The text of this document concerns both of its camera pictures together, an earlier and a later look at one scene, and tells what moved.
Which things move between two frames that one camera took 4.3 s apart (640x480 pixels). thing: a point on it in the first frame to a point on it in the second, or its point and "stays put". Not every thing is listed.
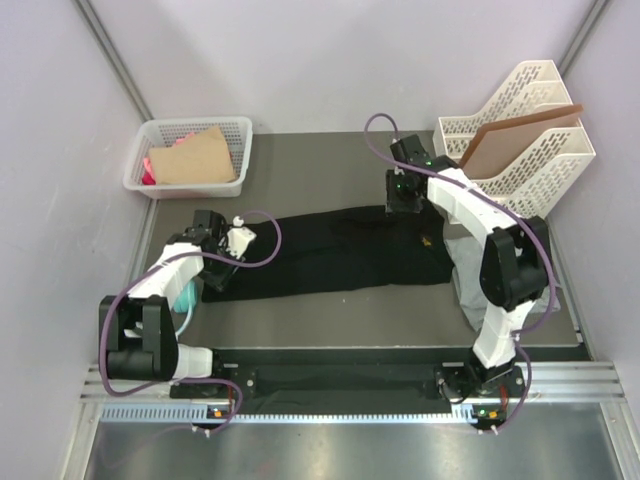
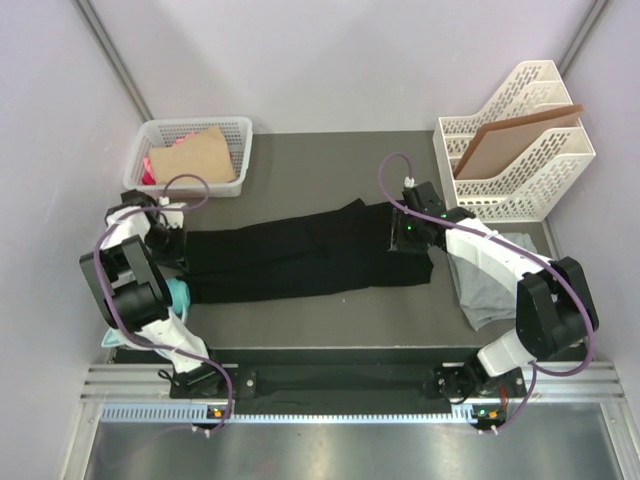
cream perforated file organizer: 535,180 stays put
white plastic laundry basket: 155,134 stays put
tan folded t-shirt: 201,158 stays put
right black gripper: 394,206 to 398,242
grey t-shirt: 468,257 stays put
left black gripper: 219,281 to 177,257
